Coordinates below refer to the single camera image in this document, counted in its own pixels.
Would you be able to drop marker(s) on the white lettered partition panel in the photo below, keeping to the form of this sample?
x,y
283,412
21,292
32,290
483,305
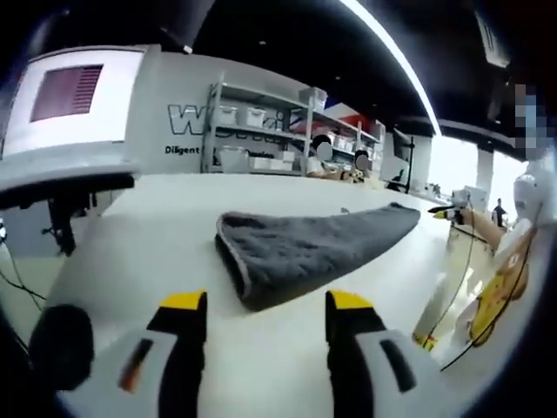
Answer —
x,y
183,87

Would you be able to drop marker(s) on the ceiling air conditioner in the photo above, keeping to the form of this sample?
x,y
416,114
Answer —
x,y
491,39

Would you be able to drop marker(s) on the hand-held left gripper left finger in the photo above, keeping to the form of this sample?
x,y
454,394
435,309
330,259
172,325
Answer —
x,y
178,370

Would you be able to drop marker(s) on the ceiling light strip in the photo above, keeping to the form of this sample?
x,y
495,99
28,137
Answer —
x,y
400,65

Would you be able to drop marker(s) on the grey towel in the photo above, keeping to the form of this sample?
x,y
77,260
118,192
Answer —
x,y
313,244

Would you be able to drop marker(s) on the black monitor on stand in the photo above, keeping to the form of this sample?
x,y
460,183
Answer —
x,y
402,148

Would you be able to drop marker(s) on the computer monitor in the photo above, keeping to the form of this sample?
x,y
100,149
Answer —
x,y
65,96

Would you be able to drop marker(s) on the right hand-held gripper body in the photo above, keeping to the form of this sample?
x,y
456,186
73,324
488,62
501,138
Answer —
x,y
461,204

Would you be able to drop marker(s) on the white table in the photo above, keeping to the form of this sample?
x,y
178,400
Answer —
x,y
152,244

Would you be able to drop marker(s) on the grey metal storage shelf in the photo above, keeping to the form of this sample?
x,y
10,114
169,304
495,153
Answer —
x,y
261,130

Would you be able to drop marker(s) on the white chest device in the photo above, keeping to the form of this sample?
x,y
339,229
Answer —
x,y
528,191

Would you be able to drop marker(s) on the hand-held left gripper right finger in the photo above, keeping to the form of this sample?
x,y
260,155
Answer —
x,y
352,370

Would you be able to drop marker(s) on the black round object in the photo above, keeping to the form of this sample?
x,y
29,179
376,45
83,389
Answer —
x,y
61,348

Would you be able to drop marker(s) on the shelf with white boxes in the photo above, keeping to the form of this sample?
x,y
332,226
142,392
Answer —
x,y
257,115

